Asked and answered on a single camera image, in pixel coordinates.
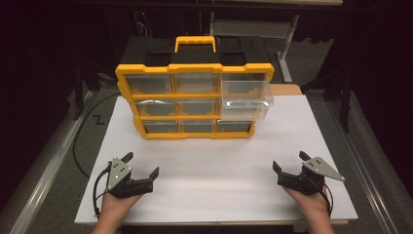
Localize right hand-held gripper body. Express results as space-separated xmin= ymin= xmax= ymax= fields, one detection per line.
xmin=277 ymin=156 xmax=346 ymax=196

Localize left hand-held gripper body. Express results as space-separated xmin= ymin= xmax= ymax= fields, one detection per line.
xmin=106 ymin=157 xmax=155 ymax=200

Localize clear plastic organizer drawer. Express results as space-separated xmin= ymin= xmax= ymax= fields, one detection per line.
xmin=220 ymin=73 xmax=275 ymax=122

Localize yellow black organizer cabinet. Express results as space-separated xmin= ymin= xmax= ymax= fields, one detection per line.
xmin=115 ymin=35 xmax=276 ymax=141

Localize person's left hand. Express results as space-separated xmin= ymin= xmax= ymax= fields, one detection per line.
xmin=98 ymin=191 xmax=144 ymax=223

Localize person's right hand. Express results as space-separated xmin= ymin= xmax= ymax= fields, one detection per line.
xmin=283 ymin=186 xmax=331 ymax=218

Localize black metal stand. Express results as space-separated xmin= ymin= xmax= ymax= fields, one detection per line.
xmin=71 ymin=59 xmax=102 ymax=122
xmin=299 ymin=69 xmax=355 ymax=134

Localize grid of clear drawers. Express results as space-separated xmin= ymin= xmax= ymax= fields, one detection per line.
xmin=125 ymin=72 xmax=254 ymax=135

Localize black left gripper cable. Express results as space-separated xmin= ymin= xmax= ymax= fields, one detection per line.
xmin=93 ymin=165 xmax=113 ymax=217

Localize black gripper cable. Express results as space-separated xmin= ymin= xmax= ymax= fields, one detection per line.
xmin=319 ymin=182 xmax=334 ymax=218
xmin=93 ymin=165 xmax=113 ymax=217

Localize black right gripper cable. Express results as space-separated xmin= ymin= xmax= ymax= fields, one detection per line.
xmin=319 ymin=182 xmax=334 ymax=218

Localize metal floor rail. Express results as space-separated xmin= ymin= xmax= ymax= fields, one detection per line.
xmin=0 ymin=90 xmax=95 ymax=234
xmin=326 ymin=99 xmax=413 ymax=234

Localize long black floor cable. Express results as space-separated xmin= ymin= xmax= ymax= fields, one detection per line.
xmin=72 ymin=92 xmax=122 ymax=180

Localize grey metal desk frame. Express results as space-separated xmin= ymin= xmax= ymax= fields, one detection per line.
xmin=208 ymin=11 xmax=300 ymax=84

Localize thin background wires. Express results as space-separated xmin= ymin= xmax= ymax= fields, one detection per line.
xmin=135 ymin=10 xmax=154 ymax=37

